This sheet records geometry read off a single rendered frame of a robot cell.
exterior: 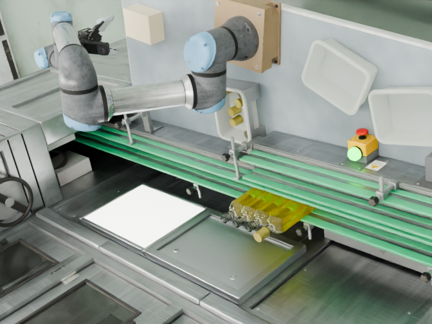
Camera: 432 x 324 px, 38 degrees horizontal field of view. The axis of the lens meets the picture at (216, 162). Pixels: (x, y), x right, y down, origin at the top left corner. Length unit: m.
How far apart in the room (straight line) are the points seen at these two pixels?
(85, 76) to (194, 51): 0.35
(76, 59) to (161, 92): 0.29
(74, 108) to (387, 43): 0.96
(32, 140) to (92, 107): 0.79
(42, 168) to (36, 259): 0.43
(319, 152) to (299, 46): 0.36
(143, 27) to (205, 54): 0.67
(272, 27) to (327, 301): 0.90
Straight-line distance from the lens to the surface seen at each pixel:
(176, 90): 2.04
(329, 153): 2.14
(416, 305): 1.98
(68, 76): 1.93
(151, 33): 2.59
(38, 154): 2.75
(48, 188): 2.81
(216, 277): 2.10
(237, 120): 2.41
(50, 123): 2.75
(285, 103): 2.27
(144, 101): 2.01
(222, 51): 2.02
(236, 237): 2.27
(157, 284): 2.16
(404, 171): 2.01
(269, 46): 2.16
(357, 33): 2.00
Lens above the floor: 2.33
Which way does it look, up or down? 36 degrees down
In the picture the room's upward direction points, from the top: 121 degrees counter-clockwise
